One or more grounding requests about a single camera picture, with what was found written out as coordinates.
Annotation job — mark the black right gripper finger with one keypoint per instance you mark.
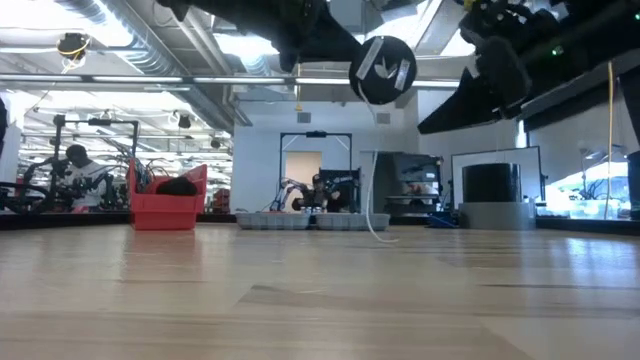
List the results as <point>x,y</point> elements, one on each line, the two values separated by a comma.
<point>460,112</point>

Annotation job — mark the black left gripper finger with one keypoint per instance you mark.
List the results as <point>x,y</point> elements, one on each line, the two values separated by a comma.
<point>337,45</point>

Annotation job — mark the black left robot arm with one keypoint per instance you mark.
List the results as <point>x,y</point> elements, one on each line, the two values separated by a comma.
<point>225,12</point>

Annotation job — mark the person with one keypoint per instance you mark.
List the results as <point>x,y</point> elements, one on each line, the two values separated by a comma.
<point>317,192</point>
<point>85,180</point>

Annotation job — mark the grey tool case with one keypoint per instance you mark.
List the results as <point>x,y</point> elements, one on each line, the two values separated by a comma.
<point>272,221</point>

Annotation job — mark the red plastic bin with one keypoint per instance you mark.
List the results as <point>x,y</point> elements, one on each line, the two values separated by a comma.
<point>165,212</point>

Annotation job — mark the black camera stand frame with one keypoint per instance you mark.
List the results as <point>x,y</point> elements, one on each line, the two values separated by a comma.
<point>316,134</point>

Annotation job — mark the black robot station frame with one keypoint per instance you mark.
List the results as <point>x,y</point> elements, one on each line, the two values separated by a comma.
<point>97,121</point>

